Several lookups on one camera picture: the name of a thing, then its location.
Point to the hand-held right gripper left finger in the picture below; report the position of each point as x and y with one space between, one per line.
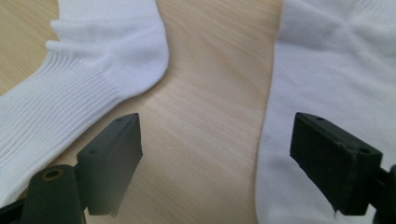
109 168

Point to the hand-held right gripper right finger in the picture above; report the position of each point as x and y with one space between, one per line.
336 165

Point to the white sock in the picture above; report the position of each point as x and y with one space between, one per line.
93 62
336 77

